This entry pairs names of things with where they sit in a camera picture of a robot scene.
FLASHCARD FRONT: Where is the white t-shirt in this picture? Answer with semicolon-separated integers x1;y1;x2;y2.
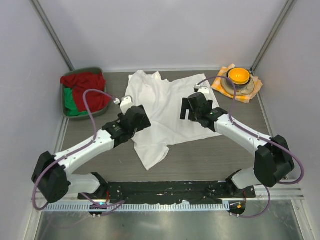
152;71;169;82
125;70;218;170

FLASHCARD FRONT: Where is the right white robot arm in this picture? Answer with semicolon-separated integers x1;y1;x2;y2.
180;91;295;198

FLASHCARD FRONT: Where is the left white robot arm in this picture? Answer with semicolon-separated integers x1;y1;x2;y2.
31;105;151;204

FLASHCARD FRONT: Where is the orange checked cloth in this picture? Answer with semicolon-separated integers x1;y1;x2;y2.
211;63;263;104

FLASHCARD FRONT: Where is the beige ceramic plate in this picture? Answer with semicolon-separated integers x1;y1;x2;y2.
221;73;255;97

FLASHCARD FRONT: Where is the folded white t-shirt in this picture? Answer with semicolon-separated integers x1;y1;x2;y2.
152;71;169;82

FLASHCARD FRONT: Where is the red t-shirt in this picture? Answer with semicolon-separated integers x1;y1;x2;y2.
60;72;112;113

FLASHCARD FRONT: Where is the orange bowl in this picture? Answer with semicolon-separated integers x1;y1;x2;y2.
227;67;251;85

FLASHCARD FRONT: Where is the grey plastic bin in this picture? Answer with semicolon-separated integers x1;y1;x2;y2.
60;67;108;121

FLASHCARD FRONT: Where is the green t-shirt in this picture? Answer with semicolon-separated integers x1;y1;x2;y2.
63;87;88;117

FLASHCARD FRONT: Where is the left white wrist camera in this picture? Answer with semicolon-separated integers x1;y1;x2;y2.
113;95;134;115

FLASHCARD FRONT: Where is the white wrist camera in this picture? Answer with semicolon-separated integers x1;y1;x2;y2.
193;84;210;95
113;95;134;115

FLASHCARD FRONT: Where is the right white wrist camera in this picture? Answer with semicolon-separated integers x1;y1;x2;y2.
193;84;210;95

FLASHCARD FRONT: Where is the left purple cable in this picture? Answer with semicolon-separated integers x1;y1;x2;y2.
32;89;126;218

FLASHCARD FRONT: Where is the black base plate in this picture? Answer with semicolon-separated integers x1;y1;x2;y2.
86;181;256;205

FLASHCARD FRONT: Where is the white slotted cable duct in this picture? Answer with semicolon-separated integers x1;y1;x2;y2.
43;201;230;213

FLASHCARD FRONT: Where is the aluminium frame rail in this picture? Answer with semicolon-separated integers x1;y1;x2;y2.
31;181;306;202

